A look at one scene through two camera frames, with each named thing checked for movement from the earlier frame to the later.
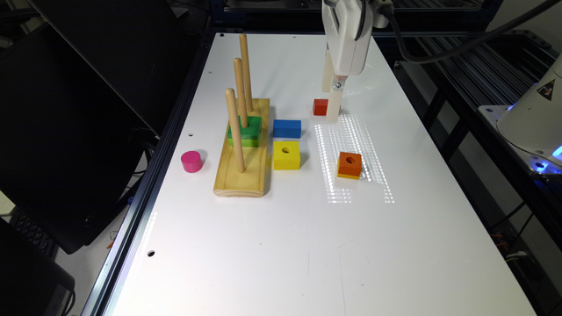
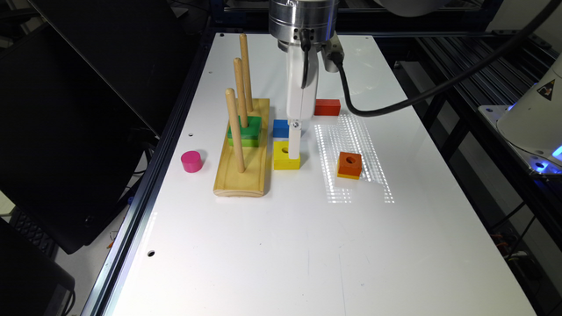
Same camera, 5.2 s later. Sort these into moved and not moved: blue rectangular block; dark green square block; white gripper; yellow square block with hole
Moved: white gripper
Not moved: yellow square block with hole; dark green square block; blue rectangular block
